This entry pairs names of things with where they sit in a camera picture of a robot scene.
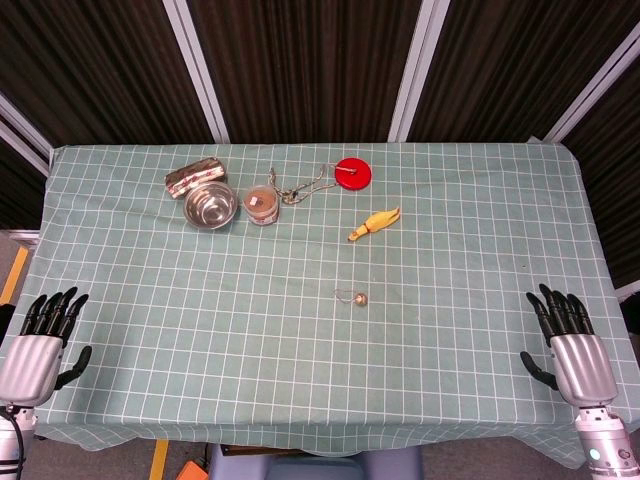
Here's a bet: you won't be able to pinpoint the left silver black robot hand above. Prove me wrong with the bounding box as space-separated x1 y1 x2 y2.
0 286 94 407

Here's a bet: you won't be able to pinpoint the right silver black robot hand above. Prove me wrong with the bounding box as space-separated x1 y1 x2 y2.
519 283 620 407

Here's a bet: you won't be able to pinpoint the small brass bell with wire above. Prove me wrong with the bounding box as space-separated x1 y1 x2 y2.
334 288 370 308

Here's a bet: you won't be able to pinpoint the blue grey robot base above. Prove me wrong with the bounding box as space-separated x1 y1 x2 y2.
207 443 424 480

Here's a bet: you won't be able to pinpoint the dark brown partition panel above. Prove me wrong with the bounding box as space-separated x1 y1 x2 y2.
187 0 427 145
0 0 217 147
0 138 50 232
558 64 640 290
407 0 640 142

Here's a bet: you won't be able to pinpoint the orange object on floor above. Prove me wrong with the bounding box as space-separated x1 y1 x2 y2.
174 460 210 480

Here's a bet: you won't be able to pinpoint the stainless steel bowl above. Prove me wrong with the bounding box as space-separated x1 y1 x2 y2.
182 180 238 231

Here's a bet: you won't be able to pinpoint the yellow rubber chicken toy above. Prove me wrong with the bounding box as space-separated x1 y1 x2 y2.
347 206 402 245

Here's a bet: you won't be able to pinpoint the silver red snack packet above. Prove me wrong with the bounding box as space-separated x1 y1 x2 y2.
164 156 227 201

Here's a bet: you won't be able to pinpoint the green checked tablecloth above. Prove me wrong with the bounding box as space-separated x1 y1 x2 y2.
0 143 640 472

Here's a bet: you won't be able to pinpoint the clear plastic jar brown contents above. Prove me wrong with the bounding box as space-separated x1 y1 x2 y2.
243 184 280 227

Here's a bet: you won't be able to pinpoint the red disc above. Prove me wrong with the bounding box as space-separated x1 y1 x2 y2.
334 156 373 192

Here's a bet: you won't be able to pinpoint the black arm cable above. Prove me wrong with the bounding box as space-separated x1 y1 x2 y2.
0 405 27 472

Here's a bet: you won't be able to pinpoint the white partition frame post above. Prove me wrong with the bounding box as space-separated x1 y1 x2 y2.
162 0 231 145
0 92 54 177
387 0 451 143
541 33 640 142

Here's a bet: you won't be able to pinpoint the braided rope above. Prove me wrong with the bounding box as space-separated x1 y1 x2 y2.
268 163 347 206

